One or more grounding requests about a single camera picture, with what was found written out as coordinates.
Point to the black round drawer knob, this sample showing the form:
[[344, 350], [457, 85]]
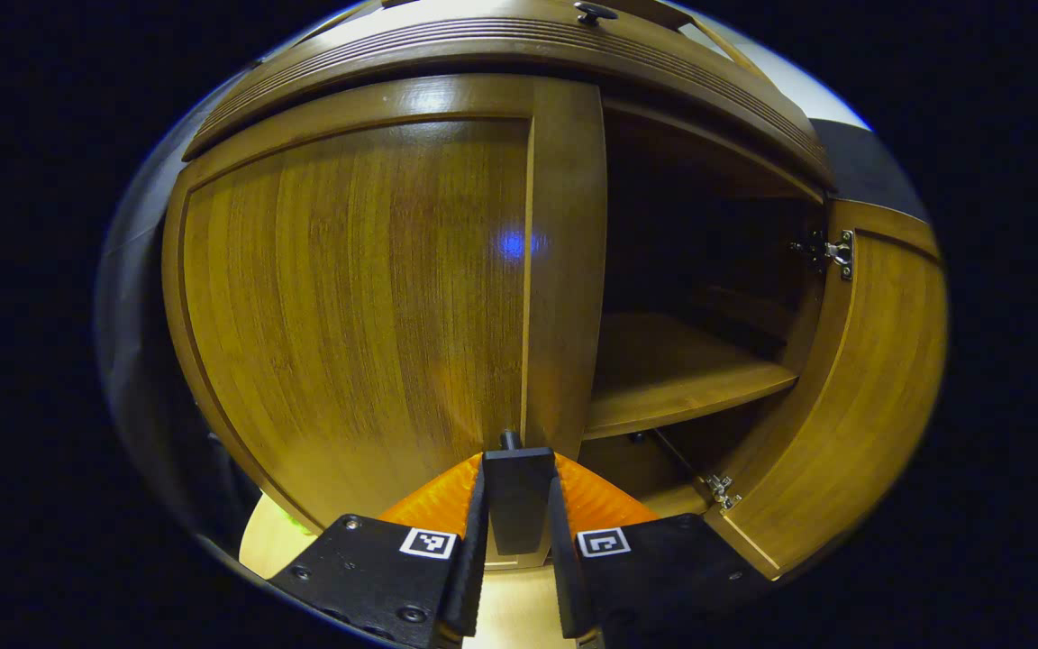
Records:
[[594, 12]]

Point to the wooden shoe cabinet door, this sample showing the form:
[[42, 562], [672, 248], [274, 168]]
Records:
[[870, 379], [348, 297]]

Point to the wooden double-door shoe cabinet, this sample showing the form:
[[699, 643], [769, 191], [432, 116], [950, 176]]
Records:
[[681, 379]]

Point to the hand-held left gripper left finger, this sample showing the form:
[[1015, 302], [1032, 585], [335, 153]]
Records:
[[469, 577]]

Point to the black backdrop cloth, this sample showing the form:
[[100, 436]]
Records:
[[861, 167]]

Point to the green frog plush toy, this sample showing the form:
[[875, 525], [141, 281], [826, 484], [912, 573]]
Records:
[[292, 519]]

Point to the metal door hinge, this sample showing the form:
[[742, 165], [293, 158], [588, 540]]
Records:
[[834, 252], [720, 491]]

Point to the wooden cabinet shelf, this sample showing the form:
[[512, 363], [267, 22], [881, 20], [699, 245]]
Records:
[[663, 379]]

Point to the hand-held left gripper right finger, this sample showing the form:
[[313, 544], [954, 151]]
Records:
[[564, 577]]

